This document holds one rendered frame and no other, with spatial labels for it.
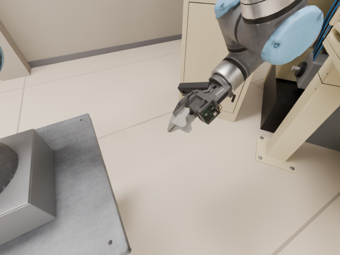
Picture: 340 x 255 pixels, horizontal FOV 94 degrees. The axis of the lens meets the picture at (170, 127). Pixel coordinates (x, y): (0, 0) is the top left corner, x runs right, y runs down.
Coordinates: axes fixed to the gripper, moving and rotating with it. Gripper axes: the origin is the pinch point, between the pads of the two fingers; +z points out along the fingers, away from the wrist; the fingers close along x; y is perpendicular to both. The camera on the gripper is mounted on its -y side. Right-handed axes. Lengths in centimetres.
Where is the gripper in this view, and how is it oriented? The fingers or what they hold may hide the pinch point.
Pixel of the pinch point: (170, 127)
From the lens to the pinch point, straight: 50.1
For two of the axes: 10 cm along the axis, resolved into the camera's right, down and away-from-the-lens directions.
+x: 5.1, 4.7, 7.2
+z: -7.0, 7.1, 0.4
